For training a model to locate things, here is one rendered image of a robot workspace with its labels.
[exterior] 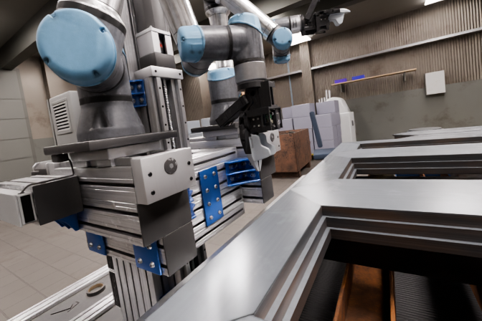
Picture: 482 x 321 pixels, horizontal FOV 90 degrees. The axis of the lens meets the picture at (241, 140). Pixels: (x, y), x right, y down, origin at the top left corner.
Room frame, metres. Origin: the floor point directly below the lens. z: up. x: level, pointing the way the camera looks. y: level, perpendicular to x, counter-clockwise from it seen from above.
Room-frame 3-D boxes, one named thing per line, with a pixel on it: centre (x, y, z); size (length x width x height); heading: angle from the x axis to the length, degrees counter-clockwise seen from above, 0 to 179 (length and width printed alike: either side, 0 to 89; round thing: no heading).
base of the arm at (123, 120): (0.61, 0.32, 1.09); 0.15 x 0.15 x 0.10
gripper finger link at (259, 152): (0.57, -0.04, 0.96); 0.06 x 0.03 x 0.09; 59
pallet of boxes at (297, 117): (5.67, -1.61, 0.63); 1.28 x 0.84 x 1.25; 56
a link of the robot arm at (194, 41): (0.57, 0.06, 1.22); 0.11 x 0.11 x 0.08; 18
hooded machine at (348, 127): (6.55, -2.69, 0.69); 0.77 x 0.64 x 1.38; 58
